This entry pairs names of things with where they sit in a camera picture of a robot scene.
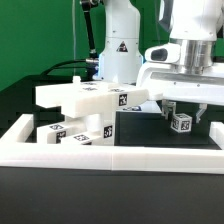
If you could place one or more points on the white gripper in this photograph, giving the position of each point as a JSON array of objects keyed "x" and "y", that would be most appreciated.
[{"x": 163, "y": 82}]

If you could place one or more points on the white chair back part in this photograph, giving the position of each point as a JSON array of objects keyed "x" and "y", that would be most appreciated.
[{"x": 97, "y": 101}]

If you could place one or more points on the white chair seat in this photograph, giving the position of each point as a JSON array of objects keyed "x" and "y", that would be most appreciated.
[{"x": 104, "y": 124}]

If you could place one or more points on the white long chair part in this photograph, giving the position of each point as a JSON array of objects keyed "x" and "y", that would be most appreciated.
[{"x": 52, "y": 95}]

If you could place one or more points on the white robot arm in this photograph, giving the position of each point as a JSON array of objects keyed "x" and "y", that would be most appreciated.
[{"x": 180, "y": 70}]

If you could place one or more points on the white tag base sheet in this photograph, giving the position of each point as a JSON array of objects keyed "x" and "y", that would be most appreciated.
[{"x": 146, "y": 107}]

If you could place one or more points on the white U-shaped fence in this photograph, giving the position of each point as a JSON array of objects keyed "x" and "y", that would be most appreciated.
[{"x": 16, "y": 151}]

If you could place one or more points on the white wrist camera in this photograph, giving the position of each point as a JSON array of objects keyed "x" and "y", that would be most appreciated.
[{"x": 167, "y": 53}]

